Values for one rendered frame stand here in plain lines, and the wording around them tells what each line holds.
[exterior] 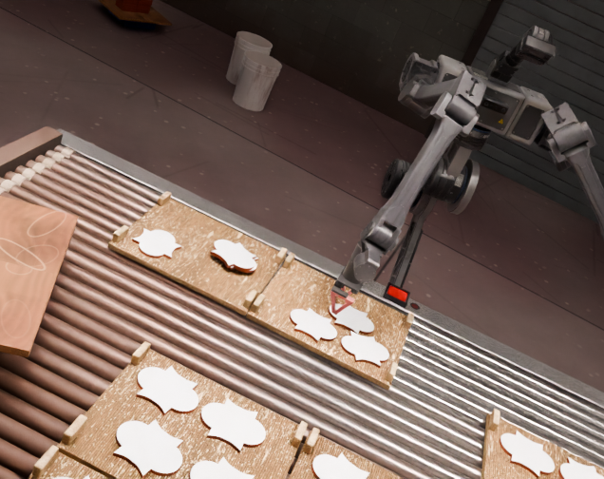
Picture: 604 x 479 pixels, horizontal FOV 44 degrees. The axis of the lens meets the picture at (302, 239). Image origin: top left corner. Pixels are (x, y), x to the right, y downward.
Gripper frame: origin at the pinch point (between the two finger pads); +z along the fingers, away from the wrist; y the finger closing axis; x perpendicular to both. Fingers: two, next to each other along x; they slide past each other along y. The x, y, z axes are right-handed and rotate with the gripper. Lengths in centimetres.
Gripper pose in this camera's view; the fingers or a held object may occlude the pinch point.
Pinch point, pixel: (339, 302)
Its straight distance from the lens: 206.3
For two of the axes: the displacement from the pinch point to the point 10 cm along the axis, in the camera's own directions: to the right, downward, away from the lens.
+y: 3.1, -3.9, 8.7
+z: -3.6, 8.0, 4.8
